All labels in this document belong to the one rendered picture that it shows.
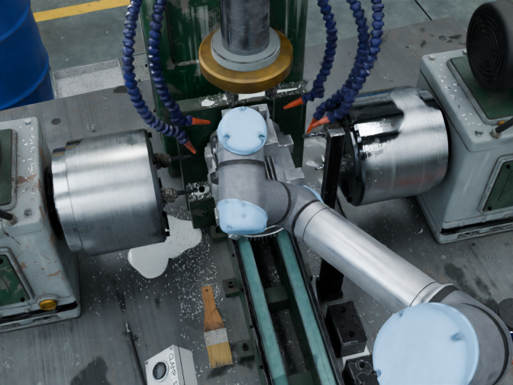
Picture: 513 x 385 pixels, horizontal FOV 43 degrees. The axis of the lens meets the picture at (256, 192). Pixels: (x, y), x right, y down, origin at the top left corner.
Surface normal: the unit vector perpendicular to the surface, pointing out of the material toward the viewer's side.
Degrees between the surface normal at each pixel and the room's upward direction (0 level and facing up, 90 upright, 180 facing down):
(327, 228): 24
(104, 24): 0
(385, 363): 42
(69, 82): 0
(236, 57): 0
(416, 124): 28
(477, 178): 90
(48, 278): 90
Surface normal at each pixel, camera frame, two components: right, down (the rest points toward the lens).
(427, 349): -0.60, -0.24
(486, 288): 0.00, -0.63
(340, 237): -0.40, -0.47
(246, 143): 0.11, -0.18
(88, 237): 0.22, 0.64
